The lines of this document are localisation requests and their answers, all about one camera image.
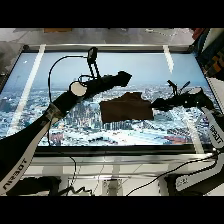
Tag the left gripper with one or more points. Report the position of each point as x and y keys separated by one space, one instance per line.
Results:
x=122 y=79

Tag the brown garment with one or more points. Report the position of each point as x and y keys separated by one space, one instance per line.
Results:
x=126 y=108

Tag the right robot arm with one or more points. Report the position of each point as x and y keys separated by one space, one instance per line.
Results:
x=213 y=126

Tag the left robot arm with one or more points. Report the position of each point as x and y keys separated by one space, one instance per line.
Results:
x=20 y=146

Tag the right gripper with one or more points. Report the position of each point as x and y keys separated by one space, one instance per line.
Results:
x=164 y=104

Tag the heap of clothes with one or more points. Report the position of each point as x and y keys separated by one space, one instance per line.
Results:
x=215 y=55

